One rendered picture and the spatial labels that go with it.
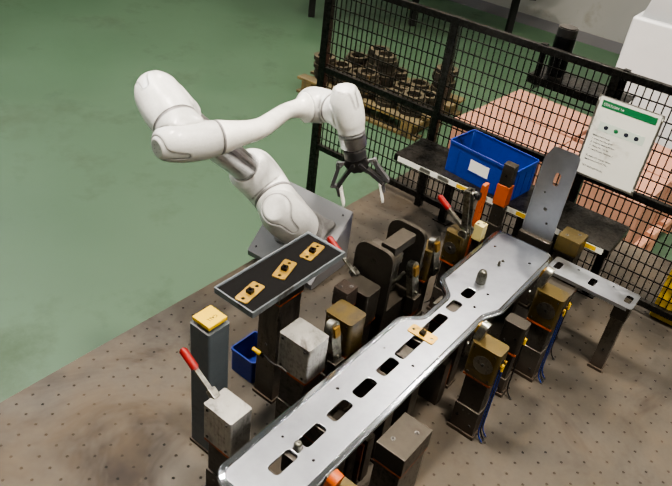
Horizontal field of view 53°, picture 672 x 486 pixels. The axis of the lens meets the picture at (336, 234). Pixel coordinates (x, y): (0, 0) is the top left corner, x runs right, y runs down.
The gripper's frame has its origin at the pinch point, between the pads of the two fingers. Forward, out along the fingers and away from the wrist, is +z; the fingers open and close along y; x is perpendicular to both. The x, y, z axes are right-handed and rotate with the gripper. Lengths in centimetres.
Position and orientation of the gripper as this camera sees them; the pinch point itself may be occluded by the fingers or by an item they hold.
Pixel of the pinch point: (362, 200)
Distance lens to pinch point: 233.0
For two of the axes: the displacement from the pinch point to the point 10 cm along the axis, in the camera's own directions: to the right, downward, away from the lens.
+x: -1.1, 5.4, -8.3
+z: 1.6, 8.4, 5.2
